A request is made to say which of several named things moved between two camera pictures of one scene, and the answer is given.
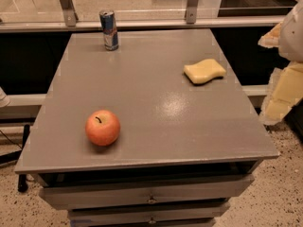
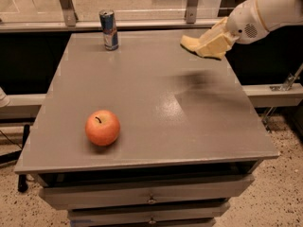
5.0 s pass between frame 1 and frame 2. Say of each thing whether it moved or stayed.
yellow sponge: moved
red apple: stayed
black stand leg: stayed
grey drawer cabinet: stayed
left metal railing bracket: stayed
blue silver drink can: stayed
